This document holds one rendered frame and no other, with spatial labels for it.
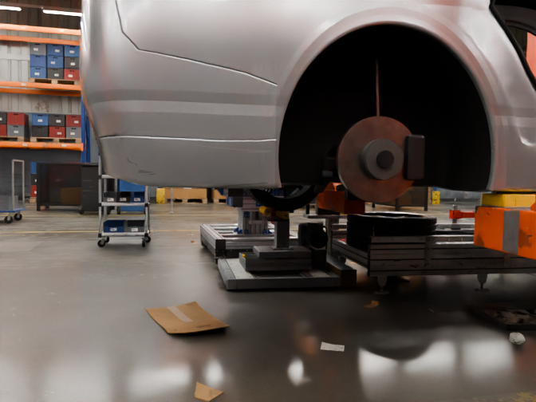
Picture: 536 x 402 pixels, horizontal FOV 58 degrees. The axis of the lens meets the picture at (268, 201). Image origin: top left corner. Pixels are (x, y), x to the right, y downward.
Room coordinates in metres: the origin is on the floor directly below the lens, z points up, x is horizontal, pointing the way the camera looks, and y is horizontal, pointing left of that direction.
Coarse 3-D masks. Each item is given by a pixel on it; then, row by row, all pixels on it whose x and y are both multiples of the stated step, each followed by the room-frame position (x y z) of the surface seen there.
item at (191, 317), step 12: (156, 312) 2.68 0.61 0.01; (168, 312) 2.69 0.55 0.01; (180, 312) 2.69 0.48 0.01; (192, 312) 2.69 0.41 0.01; (204, 312) 2.70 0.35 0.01; (168, 324) 2.47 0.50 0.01; (180, 324) 2.47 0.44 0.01; (192, 324) 2.47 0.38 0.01; (204, 324) 2.47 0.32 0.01; (216, 324) 2.48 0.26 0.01
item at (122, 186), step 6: (120, 180) 9.13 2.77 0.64; (120, 186) 9.13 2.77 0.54; (126, 186) 9.17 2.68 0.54; (132, 186) 9.21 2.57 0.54; (138, 186) 9.24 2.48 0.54; (144, 186) 9.29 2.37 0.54; (120, 210) 9.13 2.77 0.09; (126, 210) 9.17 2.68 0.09; (132, 210) 9.21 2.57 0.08; (138, 210) 9.25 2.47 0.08; (144, 210) 9.24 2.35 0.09
